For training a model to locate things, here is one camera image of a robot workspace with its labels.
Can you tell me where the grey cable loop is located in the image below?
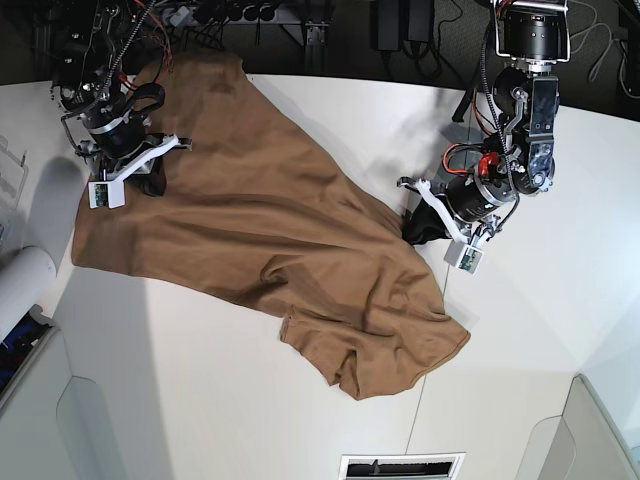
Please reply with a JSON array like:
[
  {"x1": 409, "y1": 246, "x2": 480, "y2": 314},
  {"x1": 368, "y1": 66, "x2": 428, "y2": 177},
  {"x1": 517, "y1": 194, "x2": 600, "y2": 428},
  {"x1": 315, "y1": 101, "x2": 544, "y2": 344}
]
[{"x1": 569, "y1": 0, "x2": 621, "y2": 81}]

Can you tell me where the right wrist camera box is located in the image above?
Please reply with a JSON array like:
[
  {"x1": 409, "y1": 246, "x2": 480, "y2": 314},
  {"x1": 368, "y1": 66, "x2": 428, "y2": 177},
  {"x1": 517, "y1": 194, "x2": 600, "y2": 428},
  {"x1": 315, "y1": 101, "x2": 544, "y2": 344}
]
[{"x1": 88, "y1": 180, "x2": 126, "y2": 209}]

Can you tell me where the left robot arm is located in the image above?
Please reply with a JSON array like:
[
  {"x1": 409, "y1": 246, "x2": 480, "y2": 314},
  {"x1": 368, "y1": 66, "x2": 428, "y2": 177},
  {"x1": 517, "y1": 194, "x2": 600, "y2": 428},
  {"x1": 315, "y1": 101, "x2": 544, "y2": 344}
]
[{"x1": 397, "y1": 1, "x2": 570, "y2": 247}]

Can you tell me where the clear plastic container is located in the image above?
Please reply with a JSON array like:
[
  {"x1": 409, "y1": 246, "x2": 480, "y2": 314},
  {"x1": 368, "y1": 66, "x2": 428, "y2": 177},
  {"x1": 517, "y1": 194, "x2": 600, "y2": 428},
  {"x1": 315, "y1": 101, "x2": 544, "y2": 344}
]
[{"x1": 1, "y1": 136, "x2": 28, "y2": 255}]

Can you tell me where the black power adapter right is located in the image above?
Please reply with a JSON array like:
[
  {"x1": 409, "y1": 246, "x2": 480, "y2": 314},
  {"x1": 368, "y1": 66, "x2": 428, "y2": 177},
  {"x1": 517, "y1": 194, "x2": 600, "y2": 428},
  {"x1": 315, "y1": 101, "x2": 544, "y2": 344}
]
[{"x1": 406, "y1": 0, "x2": 435, "y2": 43}]

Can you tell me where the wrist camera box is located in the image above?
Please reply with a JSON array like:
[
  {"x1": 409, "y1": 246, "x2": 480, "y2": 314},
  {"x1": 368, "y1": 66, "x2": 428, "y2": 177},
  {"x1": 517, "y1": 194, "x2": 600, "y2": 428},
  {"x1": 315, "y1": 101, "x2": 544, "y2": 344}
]
[
  {"x1": 88, "y1": 180, "x2": 126, "y2": 209},
  {"x1": 444, "y1": 240, "x2": 484, "y2": 274}
]

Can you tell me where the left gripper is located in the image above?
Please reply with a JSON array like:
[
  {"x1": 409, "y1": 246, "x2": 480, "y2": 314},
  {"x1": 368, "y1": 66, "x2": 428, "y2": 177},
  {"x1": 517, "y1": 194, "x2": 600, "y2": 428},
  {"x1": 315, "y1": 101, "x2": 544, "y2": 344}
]
[{"x1": 397, "y1": 174, "x2": 516, "y2": 247}]

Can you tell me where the white cylinder roll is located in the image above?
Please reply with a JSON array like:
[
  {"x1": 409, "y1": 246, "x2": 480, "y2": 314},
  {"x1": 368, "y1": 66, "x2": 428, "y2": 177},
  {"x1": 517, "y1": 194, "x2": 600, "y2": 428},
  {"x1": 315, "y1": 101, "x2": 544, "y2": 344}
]
[{"x1": 0, "y1": 246, "x2": 57, "y2": 341}]

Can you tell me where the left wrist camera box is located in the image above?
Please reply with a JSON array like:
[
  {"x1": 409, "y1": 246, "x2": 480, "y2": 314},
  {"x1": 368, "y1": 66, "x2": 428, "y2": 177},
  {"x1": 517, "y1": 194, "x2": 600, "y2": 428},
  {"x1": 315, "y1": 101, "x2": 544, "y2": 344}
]
[{"x1": 444, "y1": 240, "x2": 484, "y2": 274}]

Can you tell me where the brown t-shirt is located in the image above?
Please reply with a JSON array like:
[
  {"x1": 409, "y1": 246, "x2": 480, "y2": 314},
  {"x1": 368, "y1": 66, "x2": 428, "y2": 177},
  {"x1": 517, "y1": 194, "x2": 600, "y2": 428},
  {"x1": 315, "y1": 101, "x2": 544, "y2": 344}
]
[{"x1": 71, "y1": 52, "x2": 470, "y2": 400}]

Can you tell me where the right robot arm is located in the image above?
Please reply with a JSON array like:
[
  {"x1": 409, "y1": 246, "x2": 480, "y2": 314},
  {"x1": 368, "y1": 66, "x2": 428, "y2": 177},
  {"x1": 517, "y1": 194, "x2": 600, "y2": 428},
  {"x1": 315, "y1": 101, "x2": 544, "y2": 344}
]
[{"x1": 53, "y1": 1, "x2": 191, "y2": 206}]

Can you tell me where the aluminium frame post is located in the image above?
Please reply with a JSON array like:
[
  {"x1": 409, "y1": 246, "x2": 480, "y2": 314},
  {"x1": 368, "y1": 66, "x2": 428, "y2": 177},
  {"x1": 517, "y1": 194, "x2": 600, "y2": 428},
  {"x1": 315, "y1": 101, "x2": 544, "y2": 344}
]
[{"x1": 281, "y1": 0, "x2": 335, "y2": 76}]

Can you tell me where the black power adapter left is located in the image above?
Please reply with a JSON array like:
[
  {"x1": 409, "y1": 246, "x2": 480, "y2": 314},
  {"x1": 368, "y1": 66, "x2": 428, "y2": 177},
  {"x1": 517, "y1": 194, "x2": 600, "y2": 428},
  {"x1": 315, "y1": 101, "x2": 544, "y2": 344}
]
[{"x1": 370, "y1": 0, "x2": 401, "y2": 52}]

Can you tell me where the black power adapter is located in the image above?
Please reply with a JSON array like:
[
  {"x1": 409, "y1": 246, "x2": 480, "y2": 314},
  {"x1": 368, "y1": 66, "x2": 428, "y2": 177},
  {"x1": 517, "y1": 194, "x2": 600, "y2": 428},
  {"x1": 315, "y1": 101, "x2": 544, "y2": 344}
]
[
  {"x1": 370, "y1": 0, "x2": 401, "y2": 52},
  {"x1": 406, "y1": 0, "x2": 435, "y2": 43}
]

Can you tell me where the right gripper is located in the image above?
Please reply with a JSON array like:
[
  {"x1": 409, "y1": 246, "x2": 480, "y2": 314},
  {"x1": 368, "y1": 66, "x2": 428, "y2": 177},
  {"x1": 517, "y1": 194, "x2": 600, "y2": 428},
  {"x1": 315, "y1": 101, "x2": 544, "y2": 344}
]
[{"x1": 79, "y1": 110, "x2": 169, "y2": 196}]

